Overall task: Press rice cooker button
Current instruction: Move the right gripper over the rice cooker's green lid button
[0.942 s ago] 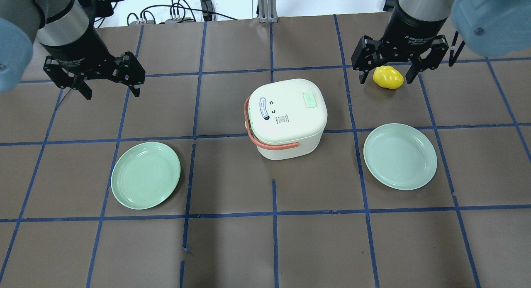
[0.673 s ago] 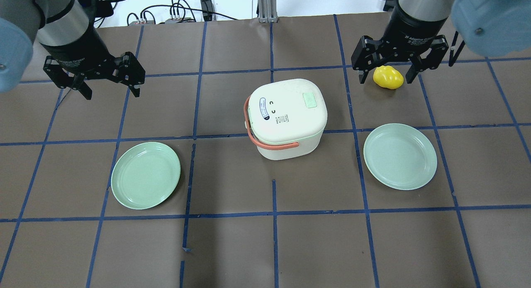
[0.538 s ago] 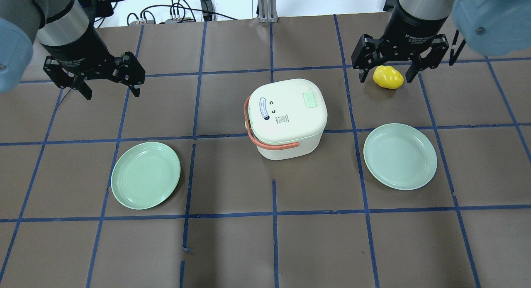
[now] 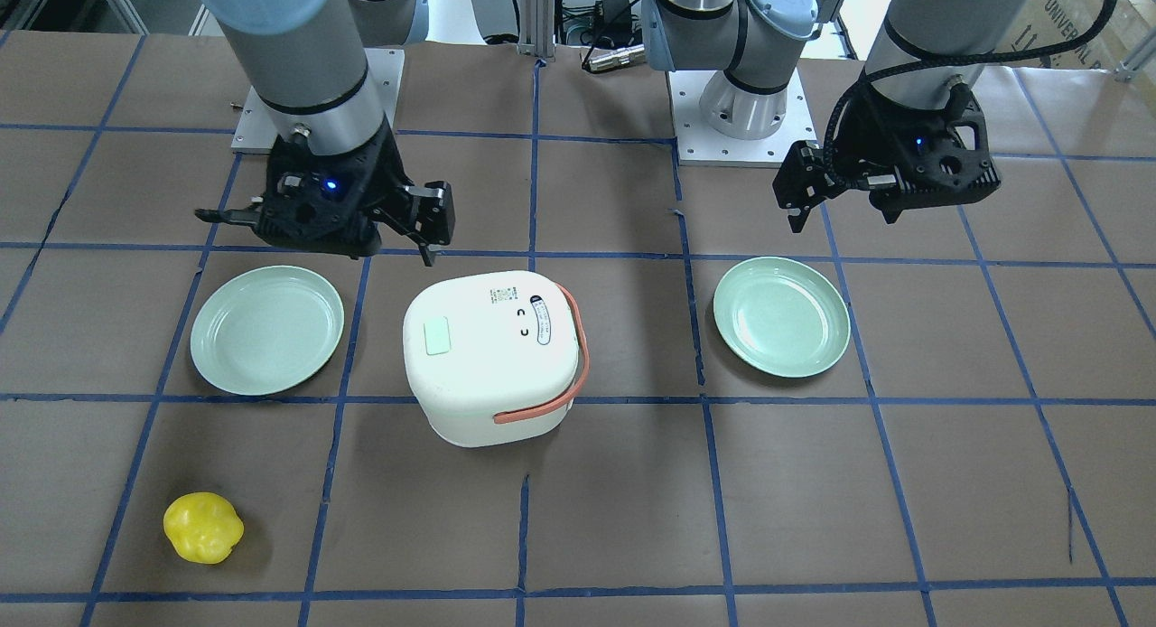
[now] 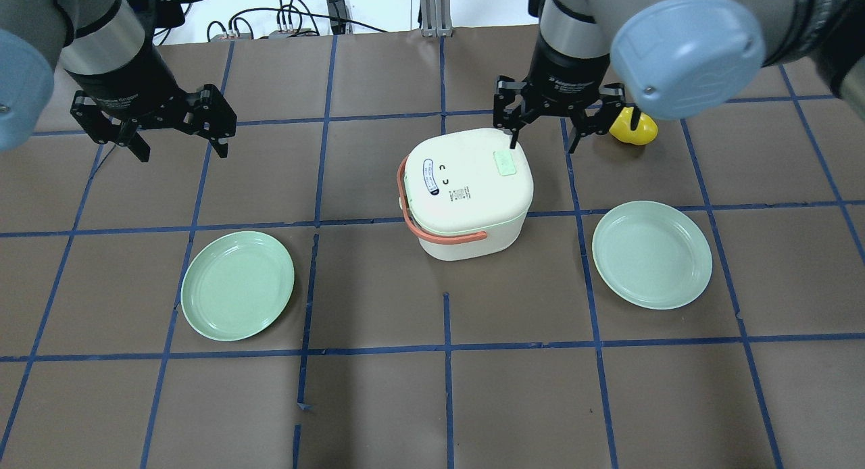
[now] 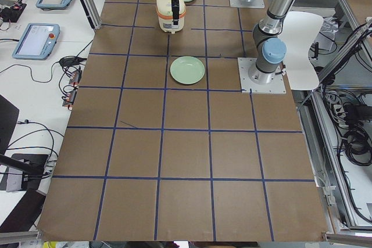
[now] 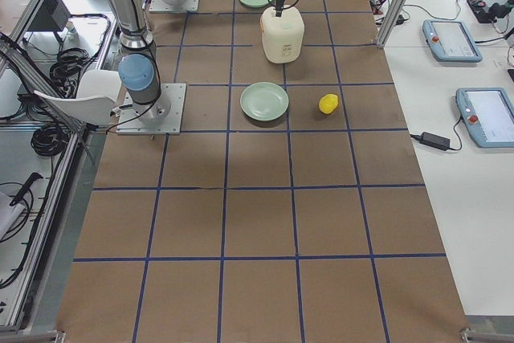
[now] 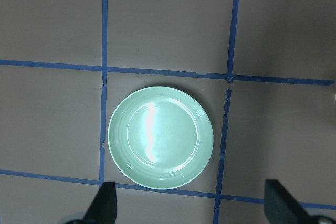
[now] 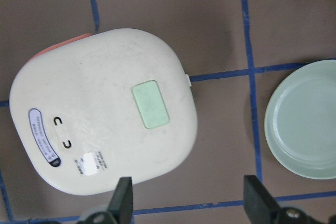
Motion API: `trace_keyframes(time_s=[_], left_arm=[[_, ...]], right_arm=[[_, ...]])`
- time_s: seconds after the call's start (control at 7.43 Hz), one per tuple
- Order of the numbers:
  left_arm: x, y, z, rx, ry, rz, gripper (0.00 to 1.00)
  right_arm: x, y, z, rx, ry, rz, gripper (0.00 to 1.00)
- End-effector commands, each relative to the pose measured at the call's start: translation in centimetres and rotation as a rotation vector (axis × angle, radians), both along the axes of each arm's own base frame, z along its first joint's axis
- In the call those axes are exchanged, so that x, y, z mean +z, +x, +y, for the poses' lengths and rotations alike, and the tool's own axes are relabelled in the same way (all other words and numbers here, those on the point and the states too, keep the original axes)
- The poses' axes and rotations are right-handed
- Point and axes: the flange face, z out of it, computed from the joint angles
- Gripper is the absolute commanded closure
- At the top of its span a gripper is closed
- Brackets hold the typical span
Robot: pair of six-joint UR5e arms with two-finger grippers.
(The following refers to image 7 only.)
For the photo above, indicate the white rice cooker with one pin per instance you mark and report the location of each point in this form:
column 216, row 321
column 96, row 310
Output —
column 282, row 36

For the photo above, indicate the green plate near lemon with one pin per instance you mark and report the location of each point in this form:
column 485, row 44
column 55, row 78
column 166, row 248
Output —
column 264, row 101

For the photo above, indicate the yellow lemon toy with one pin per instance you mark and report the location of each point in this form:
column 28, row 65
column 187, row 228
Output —
column 328, row 103

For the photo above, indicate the far teach pendant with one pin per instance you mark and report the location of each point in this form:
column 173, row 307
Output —
column 450, row 41

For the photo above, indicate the teach pendant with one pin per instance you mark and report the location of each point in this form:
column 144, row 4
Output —
column 488, row 116
column 450, row 41

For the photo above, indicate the black power adapter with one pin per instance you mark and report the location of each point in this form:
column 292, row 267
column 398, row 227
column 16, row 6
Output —
column 435, row 141

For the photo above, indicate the near teach pendant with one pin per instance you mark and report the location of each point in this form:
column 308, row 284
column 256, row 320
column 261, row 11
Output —
column 488, row 116

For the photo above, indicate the aluminium frame post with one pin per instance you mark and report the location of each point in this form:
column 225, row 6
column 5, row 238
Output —
column 397, row 1

